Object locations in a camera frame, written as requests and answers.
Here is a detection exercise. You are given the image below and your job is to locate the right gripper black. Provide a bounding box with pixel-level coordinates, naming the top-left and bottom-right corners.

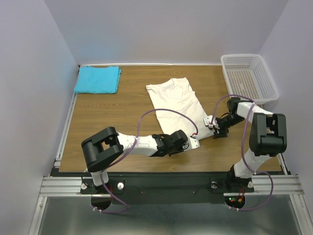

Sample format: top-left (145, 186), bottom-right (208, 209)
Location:
top-left (212, 114), bottom-right (244, 138)

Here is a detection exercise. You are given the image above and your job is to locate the white t shirt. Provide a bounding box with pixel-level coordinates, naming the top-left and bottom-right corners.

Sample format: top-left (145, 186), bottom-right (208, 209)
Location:
top-left (146, 78), bottom-right (213, 140)

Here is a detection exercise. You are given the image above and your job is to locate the white plastic basket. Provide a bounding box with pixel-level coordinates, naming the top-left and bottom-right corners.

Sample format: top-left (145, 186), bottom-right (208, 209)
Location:
top-left (221, 54), bottom-right (279, 105)

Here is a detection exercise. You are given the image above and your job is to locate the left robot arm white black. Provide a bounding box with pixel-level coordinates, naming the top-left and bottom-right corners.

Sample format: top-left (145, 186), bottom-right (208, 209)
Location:
top-left (81, 127), bottom-right (198, 193)

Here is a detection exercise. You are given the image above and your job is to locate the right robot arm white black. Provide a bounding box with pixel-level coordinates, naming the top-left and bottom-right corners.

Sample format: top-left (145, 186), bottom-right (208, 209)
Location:
top-left (208, 94), bottom-right (287, 191)

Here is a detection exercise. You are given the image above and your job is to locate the folded blue t shirt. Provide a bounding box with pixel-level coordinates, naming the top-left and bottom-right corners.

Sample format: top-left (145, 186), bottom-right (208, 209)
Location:
top-left (74, 66), bottom-right (121, 94)

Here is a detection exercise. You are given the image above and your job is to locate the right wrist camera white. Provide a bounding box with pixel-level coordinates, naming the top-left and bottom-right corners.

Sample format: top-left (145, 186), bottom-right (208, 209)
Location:
top-left (203, 115), bottom-right (217, 129)

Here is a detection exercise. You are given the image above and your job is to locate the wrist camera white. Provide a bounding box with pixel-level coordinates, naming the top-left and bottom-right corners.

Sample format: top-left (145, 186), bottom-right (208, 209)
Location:
top-left (185, 134), bottom-right (200, 151)
top-left (203, 115), bottom-right (217, 129)

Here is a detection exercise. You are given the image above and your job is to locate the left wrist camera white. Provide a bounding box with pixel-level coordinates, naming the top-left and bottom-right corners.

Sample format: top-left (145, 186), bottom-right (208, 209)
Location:
top-left (185, 134), bottom-right (200, 151)

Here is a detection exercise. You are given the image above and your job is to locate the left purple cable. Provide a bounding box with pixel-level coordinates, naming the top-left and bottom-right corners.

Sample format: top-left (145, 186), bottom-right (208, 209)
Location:
top-left (92, 109), bottom-right (199, 214)

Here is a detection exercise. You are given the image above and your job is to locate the purple cable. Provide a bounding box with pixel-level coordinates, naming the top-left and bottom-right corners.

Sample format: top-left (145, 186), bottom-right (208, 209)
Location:
top-left (211, 94), bottom-right (274, 212)
top-left (92, 109), bottom-right (199, 214)

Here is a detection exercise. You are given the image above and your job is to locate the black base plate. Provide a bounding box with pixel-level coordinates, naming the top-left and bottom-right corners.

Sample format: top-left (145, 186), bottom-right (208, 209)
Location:
top-left (80, 172), bottom-right (255, 205)

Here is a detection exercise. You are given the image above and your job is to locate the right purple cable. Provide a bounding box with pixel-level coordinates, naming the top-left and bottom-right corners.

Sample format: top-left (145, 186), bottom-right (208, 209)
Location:
top-left (211, 94), bottom-right (274, 212)

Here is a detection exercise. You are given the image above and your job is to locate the aluminium frame rail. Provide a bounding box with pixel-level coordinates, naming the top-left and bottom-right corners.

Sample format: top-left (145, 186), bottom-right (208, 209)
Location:
top-left (39, 66), bottom-right (305, 196)

